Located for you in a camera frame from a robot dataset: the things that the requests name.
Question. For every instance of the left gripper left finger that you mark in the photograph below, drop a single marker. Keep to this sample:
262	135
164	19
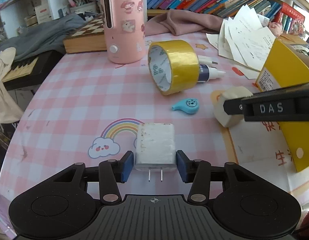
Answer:
112	172

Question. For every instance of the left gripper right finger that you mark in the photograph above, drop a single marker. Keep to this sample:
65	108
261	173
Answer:
198	173

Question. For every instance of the white USB charger plug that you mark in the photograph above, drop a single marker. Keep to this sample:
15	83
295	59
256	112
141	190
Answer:
155	149

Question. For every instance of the blue correction tape dispenser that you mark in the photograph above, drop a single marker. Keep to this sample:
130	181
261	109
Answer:
189	106

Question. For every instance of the white masking tape roll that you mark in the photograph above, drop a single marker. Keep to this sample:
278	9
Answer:
228	109

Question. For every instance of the navy white glue bottle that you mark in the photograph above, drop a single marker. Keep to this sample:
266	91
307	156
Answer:
207	73

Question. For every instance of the yellow packing tape roll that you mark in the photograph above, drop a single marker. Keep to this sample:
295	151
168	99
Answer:
174	66

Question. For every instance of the yellow cardboard box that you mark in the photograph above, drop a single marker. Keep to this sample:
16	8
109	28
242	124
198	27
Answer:
285	75

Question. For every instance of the pink pig plush toy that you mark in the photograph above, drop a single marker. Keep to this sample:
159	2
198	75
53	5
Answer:
275	28

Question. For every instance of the red dictionary books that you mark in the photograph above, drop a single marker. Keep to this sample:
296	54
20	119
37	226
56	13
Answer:
292	21

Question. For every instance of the white paper sheets pile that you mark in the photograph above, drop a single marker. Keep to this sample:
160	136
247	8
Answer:
244	40

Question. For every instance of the beige tote bag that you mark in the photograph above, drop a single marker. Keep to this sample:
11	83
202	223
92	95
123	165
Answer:
9	111

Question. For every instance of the black keyboard piano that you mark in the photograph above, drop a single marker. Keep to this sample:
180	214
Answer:
32	71

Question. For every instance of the wooden chess board box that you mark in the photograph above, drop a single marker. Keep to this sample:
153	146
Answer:
89	38

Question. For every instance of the pink folded cloth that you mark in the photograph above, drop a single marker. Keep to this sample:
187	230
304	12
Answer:
180	22

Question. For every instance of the grey clothing pile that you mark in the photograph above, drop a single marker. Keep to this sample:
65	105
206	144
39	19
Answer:
44	37

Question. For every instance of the pink cartoon humidifier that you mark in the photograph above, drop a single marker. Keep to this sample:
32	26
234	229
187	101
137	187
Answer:
124	29

